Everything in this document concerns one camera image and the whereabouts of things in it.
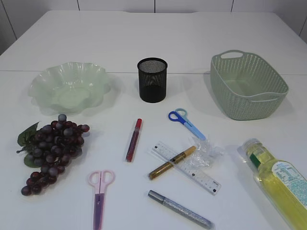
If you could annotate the clear plastic sheet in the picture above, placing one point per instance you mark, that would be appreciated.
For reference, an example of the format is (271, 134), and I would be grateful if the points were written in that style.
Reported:
(206, 154)

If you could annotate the pink handled scissors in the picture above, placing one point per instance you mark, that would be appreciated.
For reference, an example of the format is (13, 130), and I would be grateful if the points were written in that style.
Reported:
(100, 180)

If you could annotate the purple artificial grape bunch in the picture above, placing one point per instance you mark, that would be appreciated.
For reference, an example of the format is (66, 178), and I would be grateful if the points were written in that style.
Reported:
(50, 149)

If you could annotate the yellow tea bottle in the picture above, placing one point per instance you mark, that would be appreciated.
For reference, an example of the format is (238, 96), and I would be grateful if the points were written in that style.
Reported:
(281, 182)

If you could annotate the red glitter pen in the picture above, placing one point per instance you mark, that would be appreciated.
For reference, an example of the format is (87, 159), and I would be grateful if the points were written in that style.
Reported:
(134, 140)

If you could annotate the black mesh pen holder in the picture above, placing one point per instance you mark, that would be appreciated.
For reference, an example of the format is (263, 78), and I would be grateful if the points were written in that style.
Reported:
(152, 79)

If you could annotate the gold glitter pen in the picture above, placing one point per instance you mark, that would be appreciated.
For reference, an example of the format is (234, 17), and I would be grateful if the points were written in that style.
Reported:
(169, 164)

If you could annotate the clear plastic ruler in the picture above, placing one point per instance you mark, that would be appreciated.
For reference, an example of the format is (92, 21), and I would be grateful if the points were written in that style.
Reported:
(195, 174)

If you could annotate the silver glitter pen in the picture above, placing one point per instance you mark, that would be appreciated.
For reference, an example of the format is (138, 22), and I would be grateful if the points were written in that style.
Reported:
(181, 210)

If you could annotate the light green wavy plate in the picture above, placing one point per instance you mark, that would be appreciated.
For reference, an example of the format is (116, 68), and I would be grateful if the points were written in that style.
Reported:
(70, 88)

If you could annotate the green woven plastic basket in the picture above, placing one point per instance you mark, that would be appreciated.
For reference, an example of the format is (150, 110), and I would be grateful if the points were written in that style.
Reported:
(246, 86)

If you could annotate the blue handled scissors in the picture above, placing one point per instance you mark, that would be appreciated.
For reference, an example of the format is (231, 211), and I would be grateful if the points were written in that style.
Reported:
(180, 115)

